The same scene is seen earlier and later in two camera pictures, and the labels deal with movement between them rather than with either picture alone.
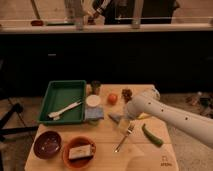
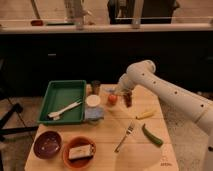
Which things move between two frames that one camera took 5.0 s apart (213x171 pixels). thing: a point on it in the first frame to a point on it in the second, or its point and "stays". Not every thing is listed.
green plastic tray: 64,102 stays
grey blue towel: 115,117 to 110,89
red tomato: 112,99 stays
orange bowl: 79,152 stays
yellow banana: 143,115 stays
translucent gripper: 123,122 to 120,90
